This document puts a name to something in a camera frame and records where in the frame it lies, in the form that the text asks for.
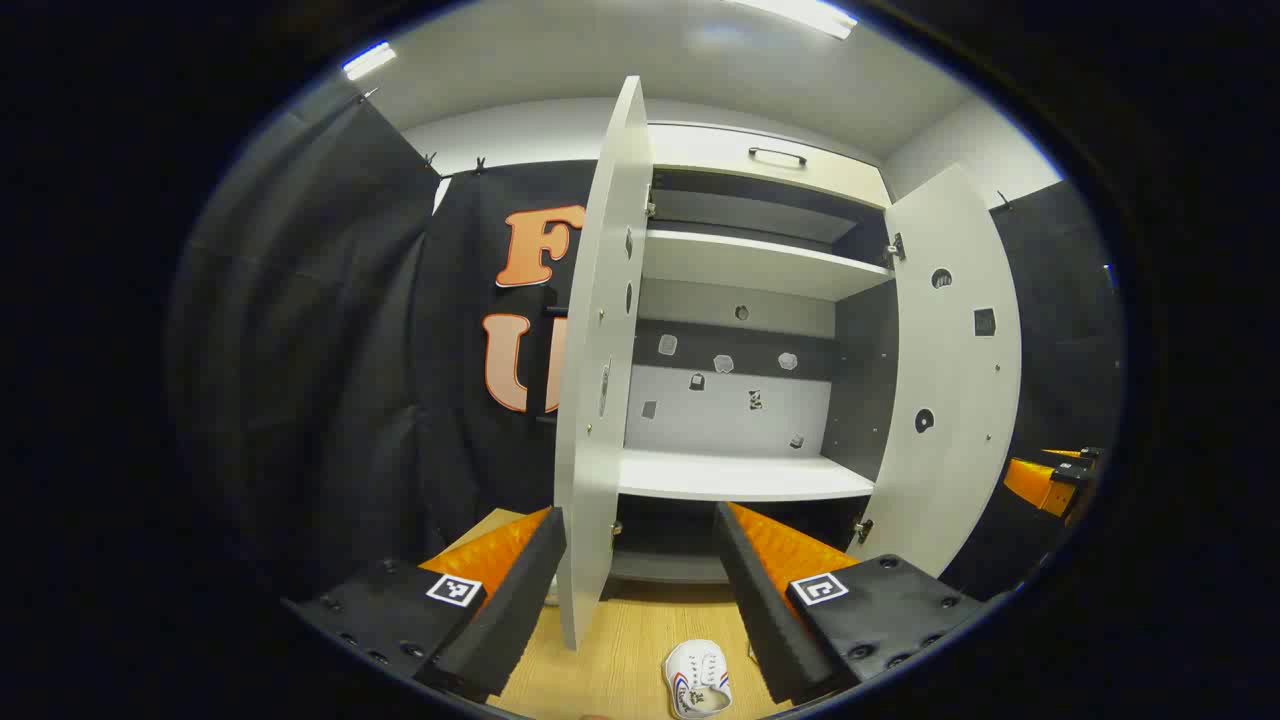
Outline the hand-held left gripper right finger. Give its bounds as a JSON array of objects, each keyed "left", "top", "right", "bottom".
[{"left": 713, "top": 500, "right": 1001, "bottom": 706}]

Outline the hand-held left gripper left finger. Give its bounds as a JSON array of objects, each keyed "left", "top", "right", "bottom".
[{"left": 285, "top": 505, "right": 568, "bottom": 701}]

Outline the white striped shoe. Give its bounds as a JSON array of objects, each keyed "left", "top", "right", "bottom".
[{"left": 663, "top": 640, "right": 734, "bottom": 719}]

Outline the white cabinet door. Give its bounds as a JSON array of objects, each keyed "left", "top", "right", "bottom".
[
  {"left": 850, "top": 163, "right": 1023, "bottom": 579},
  {"left": 553, "top": 75, "right": 654, "bottom": 651}
]

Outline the white shoe cabinet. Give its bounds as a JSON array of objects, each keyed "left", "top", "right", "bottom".
[{"left": 612, "top": 120, "right": 901, "bottom": 586}]

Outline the black backdrop cloth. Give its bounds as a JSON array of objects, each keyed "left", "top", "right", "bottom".
[{"left": 170, "top": 90, "right": 1126, "bottom": 606}]

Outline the ceiling light strip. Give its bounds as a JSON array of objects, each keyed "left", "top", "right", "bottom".
[
  {"left": 342, "top": 42, "right": 398, "bottom": 81},
  {"left": 730, "top": 0, "right": 859, "bottom": 39}
]

